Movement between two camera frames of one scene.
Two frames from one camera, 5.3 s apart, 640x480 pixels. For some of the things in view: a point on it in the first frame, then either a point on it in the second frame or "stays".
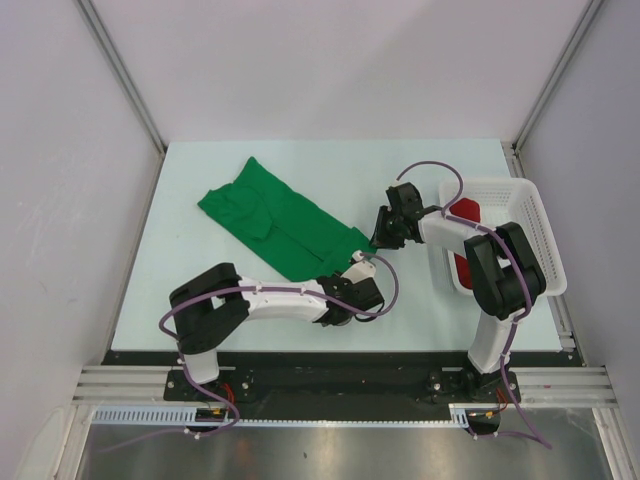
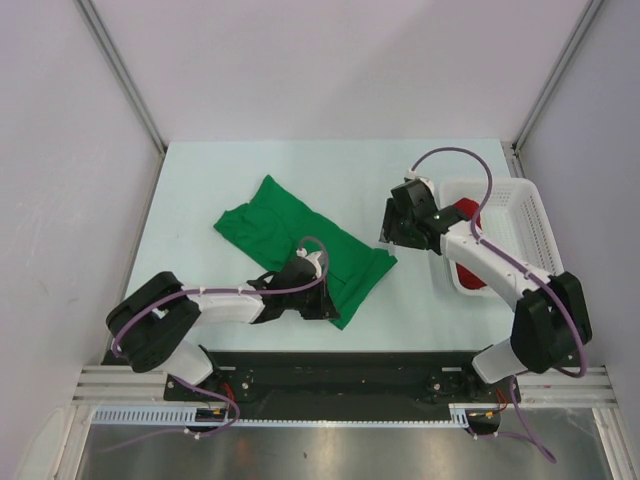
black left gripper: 339,280 to 323,307
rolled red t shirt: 467,209 stays
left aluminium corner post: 95,23 stays
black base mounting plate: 343,385 stays
